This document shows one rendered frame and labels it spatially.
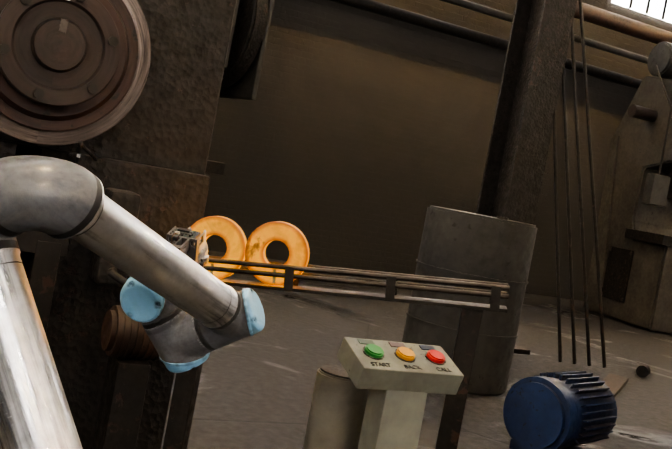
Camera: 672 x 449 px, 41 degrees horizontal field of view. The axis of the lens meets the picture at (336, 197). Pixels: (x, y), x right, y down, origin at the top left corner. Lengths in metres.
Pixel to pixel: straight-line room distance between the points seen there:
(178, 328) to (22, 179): 0.57
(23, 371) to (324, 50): 8.04
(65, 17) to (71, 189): 0.87
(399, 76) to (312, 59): 1.03
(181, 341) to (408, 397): 0.47
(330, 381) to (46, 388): 0.74
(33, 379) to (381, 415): 0.74
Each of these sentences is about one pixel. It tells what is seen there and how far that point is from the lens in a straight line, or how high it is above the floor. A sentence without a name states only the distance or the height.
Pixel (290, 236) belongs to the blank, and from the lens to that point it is 2.19.
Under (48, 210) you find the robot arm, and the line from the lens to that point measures 1.38.
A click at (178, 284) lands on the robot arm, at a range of 1.60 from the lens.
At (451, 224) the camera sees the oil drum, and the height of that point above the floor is 0.81.
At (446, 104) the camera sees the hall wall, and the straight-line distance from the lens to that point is 9.98.
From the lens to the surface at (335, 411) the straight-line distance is 1.95.
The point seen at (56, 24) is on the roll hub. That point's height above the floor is 1.16.
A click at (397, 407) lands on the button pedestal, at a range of 1.85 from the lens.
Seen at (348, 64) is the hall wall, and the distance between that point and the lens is 9.37.
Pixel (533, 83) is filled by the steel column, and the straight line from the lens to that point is 6.12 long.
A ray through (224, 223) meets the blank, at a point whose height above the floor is 0.77.
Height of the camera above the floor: 0.93
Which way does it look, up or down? 1 degrees down
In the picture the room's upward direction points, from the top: 11 degrees clockwise
